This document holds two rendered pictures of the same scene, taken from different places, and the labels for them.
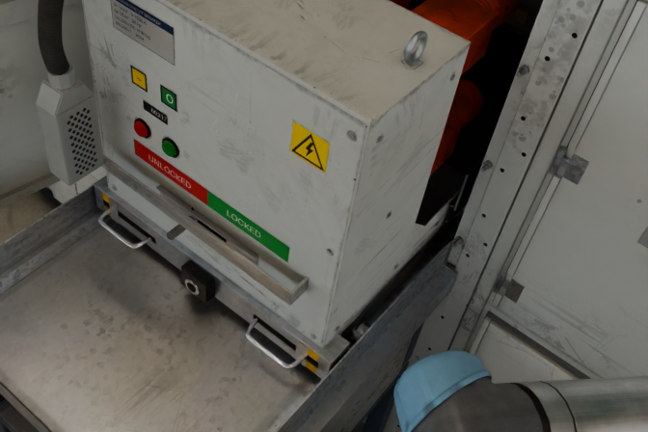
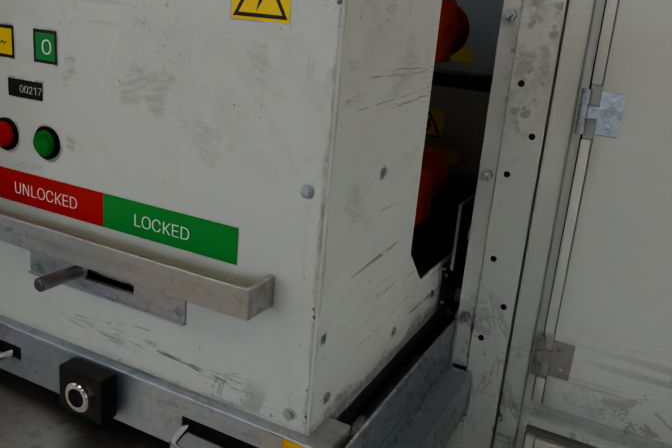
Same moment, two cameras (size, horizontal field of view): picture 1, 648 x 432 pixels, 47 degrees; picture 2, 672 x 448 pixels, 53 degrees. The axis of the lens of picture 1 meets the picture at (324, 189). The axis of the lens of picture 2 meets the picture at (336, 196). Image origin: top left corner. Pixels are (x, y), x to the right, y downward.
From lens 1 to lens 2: 0.64 m
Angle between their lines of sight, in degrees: 31
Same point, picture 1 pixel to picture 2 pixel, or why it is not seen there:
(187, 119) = (72, 68)
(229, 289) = (141, 384)
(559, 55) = not seen: outside the picture
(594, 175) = (637, 112)
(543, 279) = (600, 319)
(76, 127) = not seen: outside the picture
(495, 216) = (509, 253)
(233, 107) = not seen: outside the picture
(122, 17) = not seen: outside the picture
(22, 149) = not seen: outside the picture
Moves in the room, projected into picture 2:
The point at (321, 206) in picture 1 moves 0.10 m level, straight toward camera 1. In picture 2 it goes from (287, 100) to (288, 120)
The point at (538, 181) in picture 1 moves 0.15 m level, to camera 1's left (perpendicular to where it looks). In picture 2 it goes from (559, 169) to (434, 160)
